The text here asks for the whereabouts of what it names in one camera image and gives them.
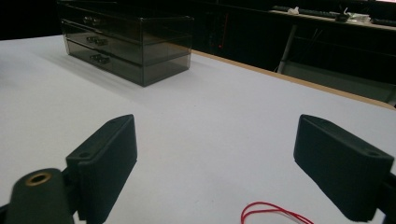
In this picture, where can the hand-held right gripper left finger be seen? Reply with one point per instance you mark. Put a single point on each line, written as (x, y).
(102, 168)

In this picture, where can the small black item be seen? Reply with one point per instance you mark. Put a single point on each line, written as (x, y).
(342, 18)

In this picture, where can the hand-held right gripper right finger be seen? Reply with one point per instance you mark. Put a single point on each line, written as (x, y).
(339, 174)

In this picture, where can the smoked acrylic drawer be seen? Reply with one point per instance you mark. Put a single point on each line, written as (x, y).
(124, 68)
(115, 26)
(121, 48)

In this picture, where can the white metal stand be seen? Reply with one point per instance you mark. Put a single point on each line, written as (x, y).
(288, 46)

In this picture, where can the black keyboard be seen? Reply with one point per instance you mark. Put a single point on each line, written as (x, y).
(384, 22)
(311, 12)

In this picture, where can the white clutter on desk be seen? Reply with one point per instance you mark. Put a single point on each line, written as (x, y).
(358, 17)

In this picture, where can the white crumpled item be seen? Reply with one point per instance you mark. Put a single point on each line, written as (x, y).
(293, 11)

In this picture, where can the smoked acrylic drawer organizer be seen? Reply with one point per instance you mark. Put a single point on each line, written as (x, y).
(165, 46)

